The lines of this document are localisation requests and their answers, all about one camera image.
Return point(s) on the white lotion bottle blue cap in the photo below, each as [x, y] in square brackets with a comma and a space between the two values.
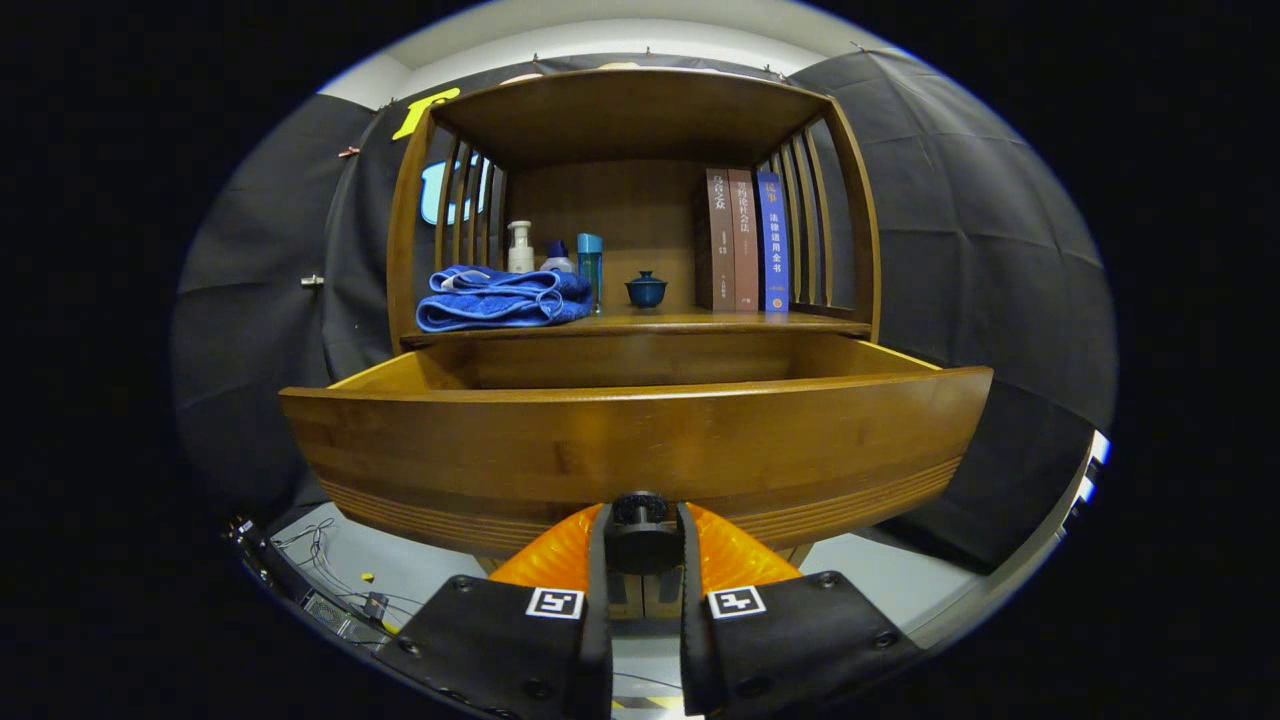
[558, 262]

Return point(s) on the black backdrop cloth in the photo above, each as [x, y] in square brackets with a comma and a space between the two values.
[1000, 250]

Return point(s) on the teal slim bottle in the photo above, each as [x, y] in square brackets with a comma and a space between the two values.
[590, 265]

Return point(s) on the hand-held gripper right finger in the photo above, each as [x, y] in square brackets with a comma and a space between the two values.
[692, 650]

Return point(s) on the reddish brown book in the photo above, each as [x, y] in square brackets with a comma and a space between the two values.
[744, 240]

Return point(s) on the blue folded towel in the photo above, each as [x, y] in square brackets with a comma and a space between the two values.
[500, 300]

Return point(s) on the wooden countertop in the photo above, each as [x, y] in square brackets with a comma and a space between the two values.
[680, 322]

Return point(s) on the wooden drawer with black knob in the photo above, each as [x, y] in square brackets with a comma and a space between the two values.
[640, 440]

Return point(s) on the wooden cabinet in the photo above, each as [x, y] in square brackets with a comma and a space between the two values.
[620, 120]

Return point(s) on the dark brown book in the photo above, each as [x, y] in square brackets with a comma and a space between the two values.
[718, 240]

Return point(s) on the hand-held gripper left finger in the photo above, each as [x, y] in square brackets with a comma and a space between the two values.
[598, 640]

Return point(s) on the blue book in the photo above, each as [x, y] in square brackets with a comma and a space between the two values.
[772, 240]

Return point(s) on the wooden cabinet door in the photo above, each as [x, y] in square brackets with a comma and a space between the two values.
[662, 598]
[628, 598]

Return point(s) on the white pump bottle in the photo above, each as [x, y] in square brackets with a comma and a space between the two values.
[520, 255]

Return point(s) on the blue lidded teacup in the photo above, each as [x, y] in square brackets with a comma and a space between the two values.
[646, 292]

